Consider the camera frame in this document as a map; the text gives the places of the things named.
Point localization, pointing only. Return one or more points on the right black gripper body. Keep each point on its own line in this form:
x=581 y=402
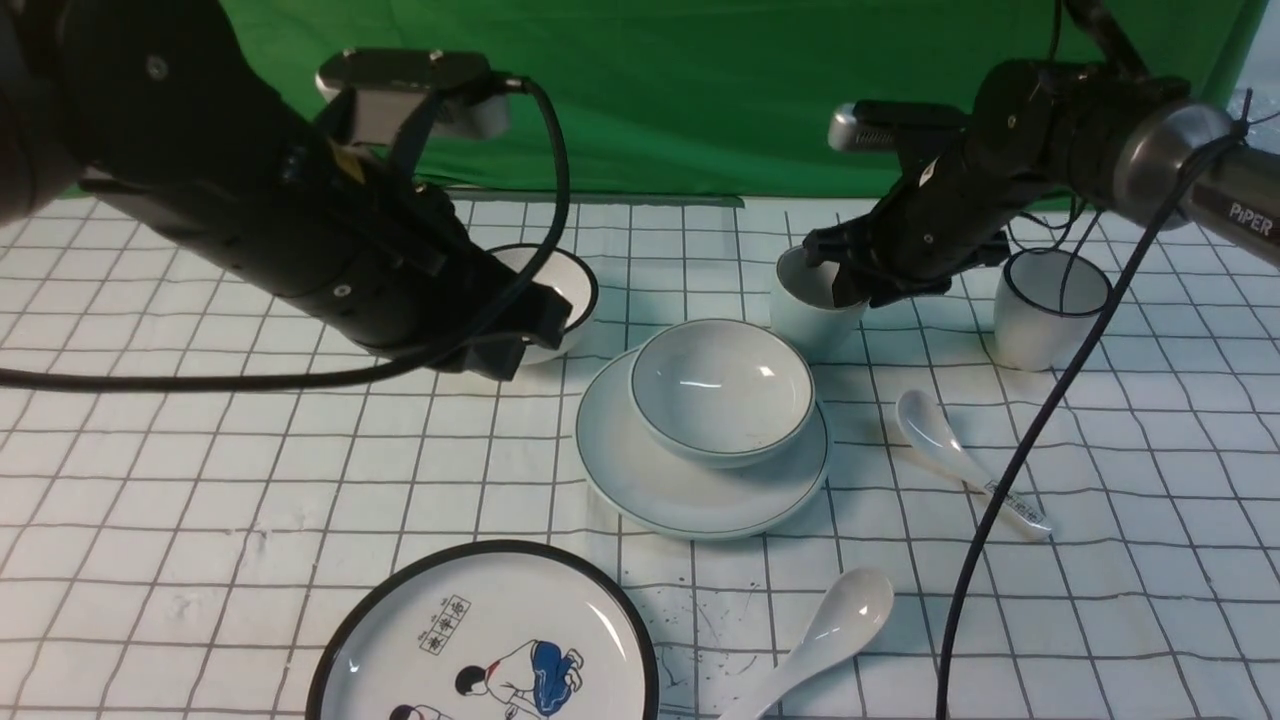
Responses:
x=940 y=220

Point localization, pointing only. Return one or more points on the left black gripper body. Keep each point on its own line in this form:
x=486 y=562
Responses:
x=349 y=241

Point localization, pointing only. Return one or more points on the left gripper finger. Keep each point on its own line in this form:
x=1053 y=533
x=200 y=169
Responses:
x=535 y=327

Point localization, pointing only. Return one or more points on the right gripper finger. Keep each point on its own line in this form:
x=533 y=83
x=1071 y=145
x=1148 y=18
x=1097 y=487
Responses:
x=845 y=287

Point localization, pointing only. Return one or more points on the plain white cup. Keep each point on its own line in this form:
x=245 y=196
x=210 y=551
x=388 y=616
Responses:
x=803 y=307

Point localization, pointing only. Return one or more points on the green-rimmed white bowl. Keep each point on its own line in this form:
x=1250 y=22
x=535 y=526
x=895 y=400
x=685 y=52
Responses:
x=721 y=393

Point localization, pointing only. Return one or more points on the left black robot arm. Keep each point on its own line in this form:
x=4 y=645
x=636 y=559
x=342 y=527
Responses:
x=151 y=107

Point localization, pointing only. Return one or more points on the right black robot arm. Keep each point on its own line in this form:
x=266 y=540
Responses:
x=1108 y=132

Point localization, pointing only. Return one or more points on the black-rimmed white bowl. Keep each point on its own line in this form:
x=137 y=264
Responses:
x=575 y=281

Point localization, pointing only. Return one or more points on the black-rimmed white cup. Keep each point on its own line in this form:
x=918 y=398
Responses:
x=1046 y=304

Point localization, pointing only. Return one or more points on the white spoon with label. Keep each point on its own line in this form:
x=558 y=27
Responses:
x=926 y=428

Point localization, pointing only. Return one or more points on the green backdrop cloth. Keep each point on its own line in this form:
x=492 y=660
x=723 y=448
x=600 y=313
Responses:
x=719 y=97

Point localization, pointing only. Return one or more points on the green-rimmed white plate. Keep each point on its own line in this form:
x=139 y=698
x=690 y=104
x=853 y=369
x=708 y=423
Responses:
x=678 y=498

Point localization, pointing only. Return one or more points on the black-rimmed illustrated plate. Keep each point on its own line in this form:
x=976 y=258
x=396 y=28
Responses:
x=498 y=629

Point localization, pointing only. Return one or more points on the plain white ceramic spoon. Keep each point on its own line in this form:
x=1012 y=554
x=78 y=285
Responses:
x=850 y=615

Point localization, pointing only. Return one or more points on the white grid tablecloth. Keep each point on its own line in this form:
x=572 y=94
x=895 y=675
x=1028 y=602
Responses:
x=190 y=556

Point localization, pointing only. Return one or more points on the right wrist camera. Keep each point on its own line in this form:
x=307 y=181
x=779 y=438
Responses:
x=915 y=131

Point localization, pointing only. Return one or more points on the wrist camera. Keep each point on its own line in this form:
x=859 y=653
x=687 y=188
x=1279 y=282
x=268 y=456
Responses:
x=387 y=84
x=915 y=131

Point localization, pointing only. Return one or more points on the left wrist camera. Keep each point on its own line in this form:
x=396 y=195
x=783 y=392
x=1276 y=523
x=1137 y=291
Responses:
x=387 y=84

